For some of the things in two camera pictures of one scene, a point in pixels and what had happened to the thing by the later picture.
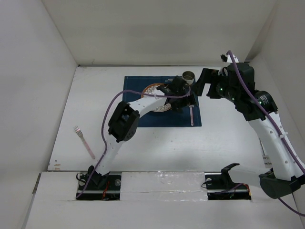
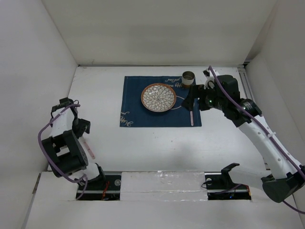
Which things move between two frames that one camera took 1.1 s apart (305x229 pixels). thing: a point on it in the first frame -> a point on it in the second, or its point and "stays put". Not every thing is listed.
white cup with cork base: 188,76 stays put
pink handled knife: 191,107 stays put
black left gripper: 188,100 -> 85,127
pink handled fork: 79,132 stays put
